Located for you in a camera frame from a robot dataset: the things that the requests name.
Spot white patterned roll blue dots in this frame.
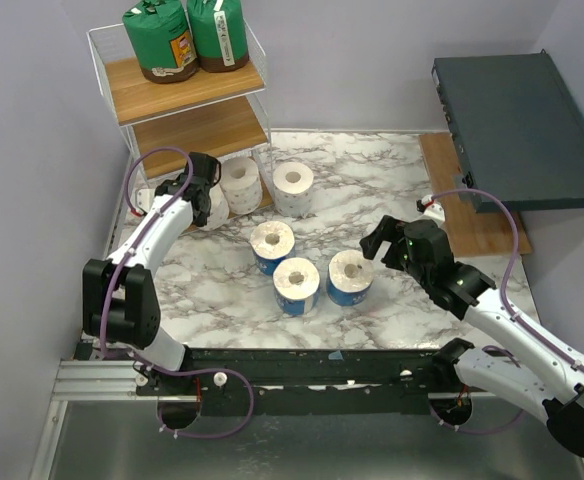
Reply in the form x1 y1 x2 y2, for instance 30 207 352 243
201 184 230 231

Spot green roll white label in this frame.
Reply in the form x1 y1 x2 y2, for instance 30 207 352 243
186 0 249 73

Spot green roll orange label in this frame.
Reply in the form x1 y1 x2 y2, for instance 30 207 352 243
122 0 199 84

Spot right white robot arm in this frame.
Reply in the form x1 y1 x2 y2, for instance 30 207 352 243
359 216 584 458

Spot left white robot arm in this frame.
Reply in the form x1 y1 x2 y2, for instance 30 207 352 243
82 147 221 395

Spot wooden board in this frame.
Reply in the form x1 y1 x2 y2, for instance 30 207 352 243
419 133 513 257

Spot blue wrapped roll right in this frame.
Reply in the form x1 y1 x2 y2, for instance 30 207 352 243
326 249 374 307

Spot blue wrapped roll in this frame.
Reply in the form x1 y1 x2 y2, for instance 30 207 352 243
326 249 374 307
273 257 320 316
249 221 296 276

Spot blue wrapped roll left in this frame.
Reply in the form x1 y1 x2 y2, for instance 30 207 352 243
249 221 296 276

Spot blue wrapped roll centre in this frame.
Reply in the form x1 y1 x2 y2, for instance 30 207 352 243
273 257 320 316

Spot dark teal metal box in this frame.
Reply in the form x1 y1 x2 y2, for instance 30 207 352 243
431 51 584 213

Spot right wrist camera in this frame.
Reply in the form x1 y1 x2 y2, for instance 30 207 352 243
416 195 445 228

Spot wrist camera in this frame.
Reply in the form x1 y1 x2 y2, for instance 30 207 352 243
416 195 445 228
131 188 155 217

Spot white wire wooden shelf unit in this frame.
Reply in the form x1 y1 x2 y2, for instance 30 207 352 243
86 22 276 236

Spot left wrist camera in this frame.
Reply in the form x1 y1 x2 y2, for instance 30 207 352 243
131 188 155 217

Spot black mounting rail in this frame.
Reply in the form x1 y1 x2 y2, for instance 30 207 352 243
135 348 473 424

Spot aluminium extrusion rail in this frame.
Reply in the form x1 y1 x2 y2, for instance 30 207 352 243
26 164 143 480

